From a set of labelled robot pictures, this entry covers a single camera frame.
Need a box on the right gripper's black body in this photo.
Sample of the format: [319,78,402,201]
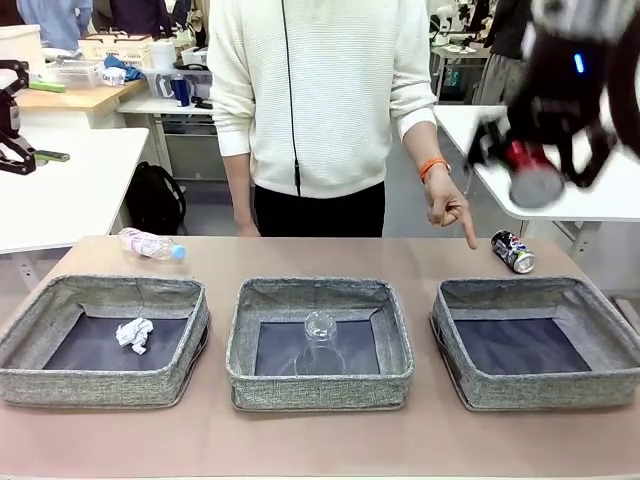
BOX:
[509,29,609,146]

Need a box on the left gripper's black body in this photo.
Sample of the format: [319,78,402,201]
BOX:
[0,88,22,139]

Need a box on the crushed red can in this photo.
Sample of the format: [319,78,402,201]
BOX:
[502,139,567,210]

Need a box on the crushed dark printed can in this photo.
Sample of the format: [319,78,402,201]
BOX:
[490,228,536,275]

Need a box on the white paper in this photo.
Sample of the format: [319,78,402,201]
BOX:
[115,317,155,356]

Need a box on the person's left forearm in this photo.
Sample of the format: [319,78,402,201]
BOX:
[402,119,446,169]

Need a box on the person's right forearm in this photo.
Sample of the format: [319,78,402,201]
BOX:
[222,149,256,229]

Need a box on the person's left hand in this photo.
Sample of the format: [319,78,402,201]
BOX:
[422,167,479,251]

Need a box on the white storage box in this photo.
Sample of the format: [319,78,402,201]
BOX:
[0,23,45,84]

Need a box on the white table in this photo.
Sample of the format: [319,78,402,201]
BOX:
[0,127,151,256]
[432,103,640,224]

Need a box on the background person in black top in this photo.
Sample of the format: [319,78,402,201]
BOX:
[472,0,539,106]

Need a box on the clear plastic basket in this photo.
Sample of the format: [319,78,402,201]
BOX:
[47,59,104,90]

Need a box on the orange wristband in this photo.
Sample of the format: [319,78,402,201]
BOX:
[419,156,451,182]

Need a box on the background person in blue shirt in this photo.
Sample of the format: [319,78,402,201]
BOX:
[17,0,94,52]

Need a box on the wooden table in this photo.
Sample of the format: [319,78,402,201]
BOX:
[14,77,149,131]

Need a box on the small grey background table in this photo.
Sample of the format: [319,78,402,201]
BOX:
[429,44,494,104]

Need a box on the blue cloth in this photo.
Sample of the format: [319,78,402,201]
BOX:
[102,54,146,84]

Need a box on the background person in dark jacket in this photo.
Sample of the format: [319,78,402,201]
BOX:
[109,0,174,39]

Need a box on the black backpack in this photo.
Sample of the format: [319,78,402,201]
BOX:
[124,160,187,236]

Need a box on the white cylindrical container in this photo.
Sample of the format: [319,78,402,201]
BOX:
[149,39,176,71]

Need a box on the person in white sweater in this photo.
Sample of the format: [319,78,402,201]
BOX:
[205,0,439,239]

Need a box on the clear bottle with blue cap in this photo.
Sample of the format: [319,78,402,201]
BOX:
[118,227,188,264]

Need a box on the white desk with cabinet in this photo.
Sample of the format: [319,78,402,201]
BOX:
[117,94,229,181]

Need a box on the white grey device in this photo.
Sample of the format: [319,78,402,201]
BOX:
[180,45,211,67]

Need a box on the translucent plastic storage box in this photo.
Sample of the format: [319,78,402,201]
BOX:
[144,68,214,99]

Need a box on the grey fabric basket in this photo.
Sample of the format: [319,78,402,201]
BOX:
[430,276,640,414]
[0,273,212,409]
[225,277,416,414]

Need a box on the black clip-on microphone cable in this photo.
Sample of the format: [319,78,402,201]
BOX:
[280,0,302,197]

